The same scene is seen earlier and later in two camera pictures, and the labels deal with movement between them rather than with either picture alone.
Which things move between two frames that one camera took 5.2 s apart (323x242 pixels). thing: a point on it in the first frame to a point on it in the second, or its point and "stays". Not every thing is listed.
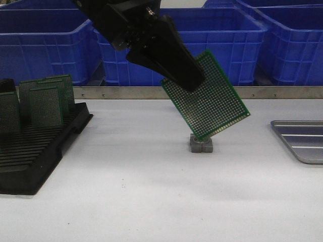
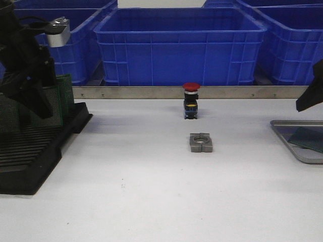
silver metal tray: x=304 y=138 stays
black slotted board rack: x=26 y=157 stays
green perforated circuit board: x=46 y=108 stays
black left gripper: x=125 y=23 to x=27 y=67
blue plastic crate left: x=37 y=43 stays
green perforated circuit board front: x=214 y=106 to x=308 y=138
